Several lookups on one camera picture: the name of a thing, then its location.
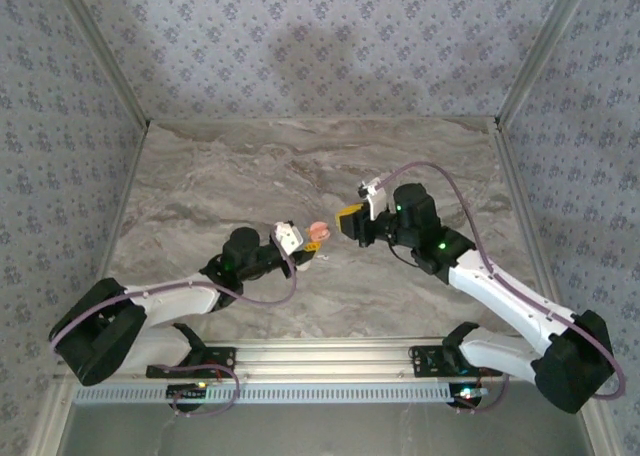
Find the pink earbud charging case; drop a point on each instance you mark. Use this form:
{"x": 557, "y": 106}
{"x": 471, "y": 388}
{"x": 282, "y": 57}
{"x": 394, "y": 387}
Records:
{"x": 319, "y": 232}

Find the aluminium frame post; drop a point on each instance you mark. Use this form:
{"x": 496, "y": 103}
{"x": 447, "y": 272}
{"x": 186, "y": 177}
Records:
{"x": 540, "y": 51}
{"x": 104, "y": 51}

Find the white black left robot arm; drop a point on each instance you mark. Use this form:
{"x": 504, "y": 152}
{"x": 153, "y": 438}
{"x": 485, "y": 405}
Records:
{"x": 170, "y": 301}

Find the black controller board with LED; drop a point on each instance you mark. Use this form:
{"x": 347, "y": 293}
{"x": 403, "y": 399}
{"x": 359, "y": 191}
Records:
{"x": 185, "y": 391}
{"x": 467, "y": 392}

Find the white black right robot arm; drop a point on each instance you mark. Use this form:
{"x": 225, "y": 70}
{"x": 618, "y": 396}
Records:
{"x": 505, "y": 301}

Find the short aluminium frame strut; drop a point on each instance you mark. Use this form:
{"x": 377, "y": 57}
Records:
{"x": 602, "y": 438}
{"x": 50, "y": 426}

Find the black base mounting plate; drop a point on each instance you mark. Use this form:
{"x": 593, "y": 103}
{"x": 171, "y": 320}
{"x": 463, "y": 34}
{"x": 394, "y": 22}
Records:
{"x": 425, "y": 361}
{"x": 220, "y": 358}

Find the aluminium mounting rail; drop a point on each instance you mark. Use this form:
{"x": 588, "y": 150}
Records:
{"x": 325, "y": 358}

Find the grey metal shelf panel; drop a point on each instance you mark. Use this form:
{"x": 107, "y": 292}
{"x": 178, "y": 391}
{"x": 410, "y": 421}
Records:
{"x": 325, "y": 433}

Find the aluminium table side rail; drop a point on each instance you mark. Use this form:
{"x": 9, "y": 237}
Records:
{"x": 526, "y": 226}
{"x": 116, "y": 226}

